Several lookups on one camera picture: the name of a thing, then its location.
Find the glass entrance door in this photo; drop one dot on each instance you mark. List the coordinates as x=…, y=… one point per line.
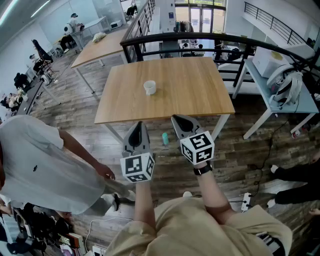
x=200, y=20

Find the grey table with white legs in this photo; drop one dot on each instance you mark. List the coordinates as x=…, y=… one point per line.
x=306, y=105

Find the person's white shoe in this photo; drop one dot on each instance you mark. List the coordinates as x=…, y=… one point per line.
x=187, y=194

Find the black metal railing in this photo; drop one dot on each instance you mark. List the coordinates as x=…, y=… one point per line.
x=190, y=35

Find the clothes rack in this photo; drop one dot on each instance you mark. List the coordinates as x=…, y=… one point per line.
x=184, y=26

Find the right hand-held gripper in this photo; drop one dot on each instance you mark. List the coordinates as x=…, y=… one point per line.
x=197, y=142

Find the pile of dark bags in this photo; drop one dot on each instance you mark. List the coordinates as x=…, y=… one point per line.
x=42, y=222

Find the dark desk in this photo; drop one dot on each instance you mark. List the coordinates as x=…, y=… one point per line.
x=32, y=97

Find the teal bottle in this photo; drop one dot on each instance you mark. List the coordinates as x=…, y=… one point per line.
x=165, y=138

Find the person's beige shirt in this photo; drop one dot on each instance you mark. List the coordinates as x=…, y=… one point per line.
x=195, y=230

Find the white microwave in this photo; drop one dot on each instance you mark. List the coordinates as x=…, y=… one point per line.
x=116, y=24

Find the wooden table with white legs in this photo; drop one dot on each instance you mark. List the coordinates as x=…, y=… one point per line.
x=100, y=51

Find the white desk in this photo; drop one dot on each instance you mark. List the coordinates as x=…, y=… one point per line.
x=96, y=23

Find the white cup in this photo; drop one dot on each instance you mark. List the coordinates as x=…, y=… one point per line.
x=149, y=88

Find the white appliance box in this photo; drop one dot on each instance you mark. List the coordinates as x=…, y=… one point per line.
x=267, y=62

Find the black office chair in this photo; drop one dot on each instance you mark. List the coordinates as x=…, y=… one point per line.
x=41, y=51

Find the thin black railing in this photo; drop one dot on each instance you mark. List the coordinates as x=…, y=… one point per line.
x=272, y=21

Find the person's left forearm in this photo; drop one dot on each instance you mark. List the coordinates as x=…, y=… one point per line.
x=145, y=205

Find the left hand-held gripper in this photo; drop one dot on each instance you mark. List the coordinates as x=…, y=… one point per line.
x=136, y=166

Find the flower vase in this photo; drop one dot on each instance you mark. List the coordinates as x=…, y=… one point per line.
x=21, y=93

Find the cream bag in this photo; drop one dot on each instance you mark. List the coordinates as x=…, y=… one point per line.
x=99, y=37

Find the person's right forearm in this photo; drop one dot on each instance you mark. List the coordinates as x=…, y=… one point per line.
x=212, y=192

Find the black wristwatch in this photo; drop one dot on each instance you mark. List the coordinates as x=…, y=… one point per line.
x=203, y=170

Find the white power strip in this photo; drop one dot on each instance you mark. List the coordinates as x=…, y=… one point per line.
x=246, y=201

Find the ceiling light panel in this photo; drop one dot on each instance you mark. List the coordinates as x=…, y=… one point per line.
x=40, y=8
x=7, y=12

